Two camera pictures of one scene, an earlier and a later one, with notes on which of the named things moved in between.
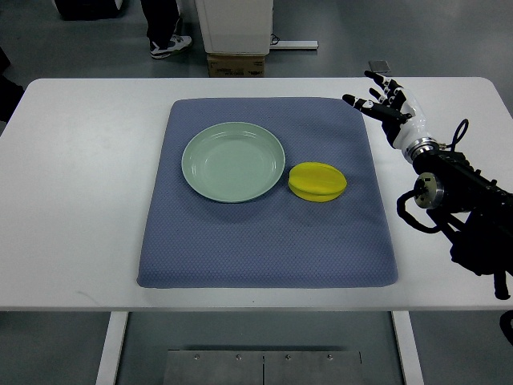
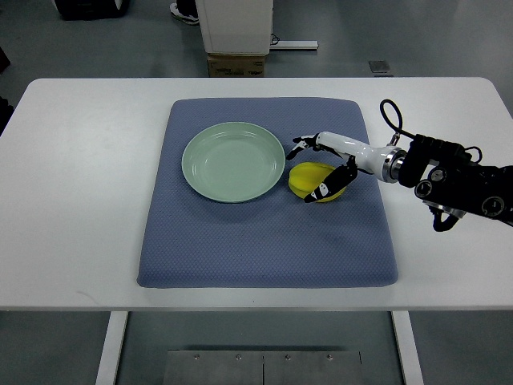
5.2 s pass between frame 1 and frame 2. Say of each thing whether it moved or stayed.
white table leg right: stayed
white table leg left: stayed
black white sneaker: moved
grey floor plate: stayed
